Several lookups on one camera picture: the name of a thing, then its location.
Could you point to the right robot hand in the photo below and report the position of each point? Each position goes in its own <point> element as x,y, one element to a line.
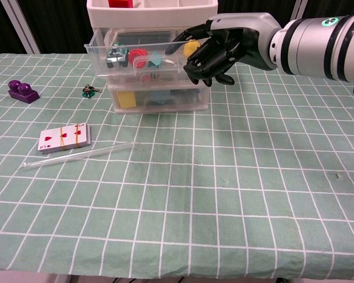
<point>242,26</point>

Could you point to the yellow rubber duck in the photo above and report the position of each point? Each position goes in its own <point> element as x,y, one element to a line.
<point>190,48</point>

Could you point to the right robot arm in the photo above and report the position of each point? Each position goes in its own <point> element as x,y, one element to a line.
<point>318,47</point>

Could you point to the white plastic drawer cabinet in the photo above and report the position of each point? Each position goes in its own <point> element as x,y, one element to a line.
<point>153,16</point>

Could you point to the blue object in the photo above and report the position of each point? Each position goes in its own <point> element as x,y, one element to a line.
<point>160,97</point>

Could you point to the black pleated curtain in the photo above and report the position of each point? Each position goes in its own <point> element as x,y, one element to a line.
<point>253,6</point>
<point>0,26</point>
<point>333,7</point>
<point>62,23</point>

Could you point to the teal binder clip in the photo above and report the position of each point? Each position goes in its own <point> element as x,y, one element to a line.
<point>155,60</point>

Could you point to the red bottle cap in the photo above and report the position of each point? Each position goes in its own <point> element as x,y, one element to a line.
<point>137,56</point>

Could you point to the red block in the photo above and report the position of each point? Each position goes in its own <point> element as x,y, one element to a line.
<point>121,3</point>

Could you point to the small green circuit board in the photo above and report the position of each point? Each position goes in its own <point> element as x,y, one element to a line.
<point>116,54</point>

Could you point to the yellow block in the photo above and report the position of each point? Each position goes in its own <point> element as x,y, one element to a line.
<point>126,99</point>

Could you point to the green checkered tablecloth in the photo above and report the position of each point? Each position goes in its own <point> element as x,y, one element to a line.
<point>242,177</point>

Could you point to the keys with green tag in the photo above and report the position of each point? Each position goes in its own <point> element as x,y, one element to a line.
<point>90,90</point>

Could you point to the clear glass rod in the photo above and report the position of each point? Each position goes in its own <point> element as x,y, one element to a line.
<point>76,156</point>

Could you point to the banded playing card deck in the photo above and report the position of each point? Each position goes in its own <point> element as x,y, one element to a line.
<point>63,138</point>

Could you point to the purple toy brick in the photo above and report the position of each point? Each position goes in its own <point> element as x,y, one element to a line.
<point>23,92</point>

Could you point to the white frame post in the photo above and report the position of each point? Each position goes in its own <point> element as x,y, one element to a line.
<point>22,23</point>
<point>298,9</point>

